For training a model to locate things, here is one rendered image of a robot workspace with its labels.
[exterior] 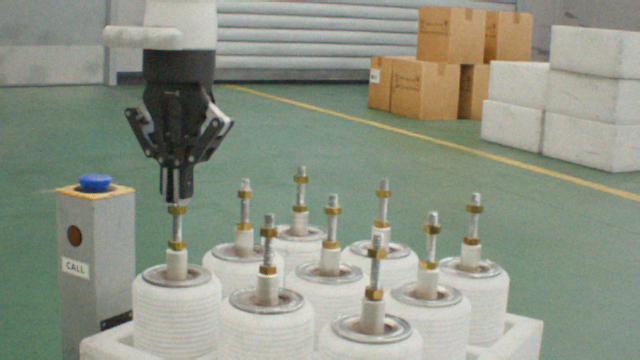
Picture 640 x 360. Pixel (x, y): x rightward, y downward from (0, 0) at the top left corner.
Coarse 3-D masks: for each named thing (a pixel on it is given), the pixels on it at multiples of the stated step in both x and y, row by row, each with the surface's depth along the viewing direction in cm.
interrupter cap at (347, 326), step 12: (348, 312) 79; (336, 324) 77; (348, 324) 77; (384, 324) 78; (396, 324) 77; (408, 324) 77; (348, 336) 74; (360, 336) 74; (372, 336) 74; (384, 336) 74; (396, 336) 74; (408, 336) 75
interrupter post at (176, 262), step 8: (168, 256) 88; (176, 256) 87; (184, 256) 88; (168, 264) 88; (176, 264) 87; (184, 264) 88; (168, 272) 88; (176, 272) 88; (184, 272) 88; (176, 280) 88
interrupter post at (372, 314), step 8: (368, 304) 75; (376, 304) 75; (384, 304) 76; (360, 312) 76; (368, 312) 75; (376, 312) 75; (384, 312) 76; (360, 320) 76; (368, 320) 75; (376, 320) 75; (360, 328) 76; (368, 328) 75; (376, 328) 75
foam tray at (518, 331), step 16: (512, 320) 100; (528, 320) 100; (96, 336) 89; (112, 336) 90; (128, 336) 91; (512, 336) 94; (528, 336) 95; (80, 352) 88; (96, 352) 86; (112, 352) 85; (128, 352) 86; (144, 352) 86; (480, 352) 90; (496, 352) 90; (512, 352) 90; (528, 352) 96
